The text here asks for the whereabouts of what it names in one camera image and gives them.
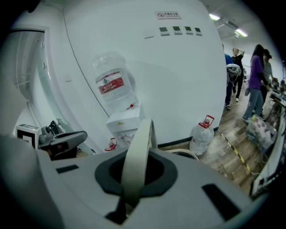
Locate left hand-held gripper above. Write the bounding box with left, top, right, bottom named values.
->
left=15, top=120, right=88, bottom=161

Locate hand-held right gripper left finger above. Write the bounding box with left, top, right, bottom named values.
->
left=0, top=133, right=130, bottom=229

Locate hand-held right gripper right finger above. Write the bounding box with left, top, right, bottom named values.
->
left=128, top=147, right=271, bottom=229

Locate white water dispenser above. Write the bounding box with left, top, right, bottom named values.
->
left=105, top=104, right=147, bottom=153

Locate yellow black striped floor strip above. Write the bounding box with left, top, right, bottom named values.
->
left=218, top=129, right=256, bottom=174

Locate frosted glass door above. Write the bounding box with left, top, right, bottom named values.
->
left=10, top=26, right=59, bottom=126

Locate work desk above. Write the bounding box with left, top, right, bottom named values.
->
left=249, top=89, right=286, bottom=200

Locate clear plastic storage bin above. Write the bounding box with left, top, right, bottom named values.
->
left=245, top=114, right=278, bottom=151

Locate white helmet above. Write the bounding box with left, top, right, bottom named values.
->
left=226, top=63, right=243, bottom=79

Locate clear water bottle red handle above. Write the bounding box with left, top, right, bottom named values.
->
left=104, top=137, right=118, bottom=152
left=189, top=114, right=215, bottom=156

